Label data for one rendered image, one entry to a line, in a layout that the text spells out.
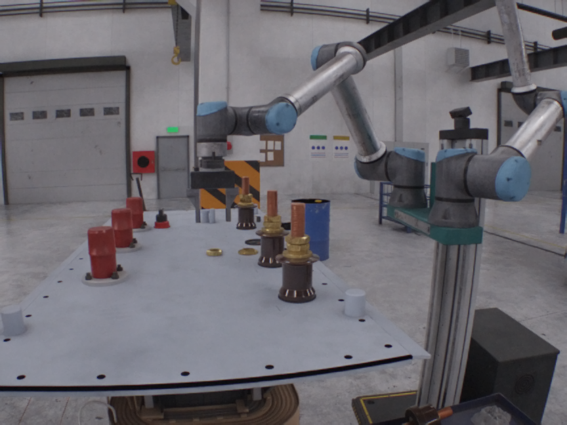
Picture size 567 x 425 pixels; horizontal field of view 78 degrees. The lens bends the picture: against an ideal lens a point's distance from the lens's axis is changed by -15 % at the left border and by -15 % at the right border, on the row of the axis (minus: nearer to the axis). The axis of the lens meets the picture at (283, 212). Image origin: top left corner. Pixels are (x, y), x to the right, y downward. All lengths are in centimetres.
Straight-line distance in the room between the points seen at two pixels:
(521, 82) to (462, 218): 74
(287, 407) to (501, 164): 96
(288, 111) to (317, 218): 497
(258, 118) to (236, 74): 518
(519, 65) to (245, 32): 513
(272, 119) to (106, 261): 59
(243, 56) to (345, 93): 477
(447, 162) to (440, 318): 87
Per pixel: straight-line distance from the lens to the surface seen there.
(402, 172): 190
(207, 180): 122
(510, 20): 190
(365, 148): 191
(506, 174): 136
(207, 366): 65
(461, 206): 148
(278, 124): 117
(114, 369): 66
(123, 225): 136
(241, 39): 650
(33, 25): 1623
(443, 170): 148
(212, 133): 119
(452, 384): 194
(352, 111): 180
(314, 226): 612
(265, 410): 103
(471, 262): 172
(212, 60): 639
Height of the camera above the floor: 168
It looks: 9 degrees down
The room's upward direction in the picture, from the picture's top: straight up
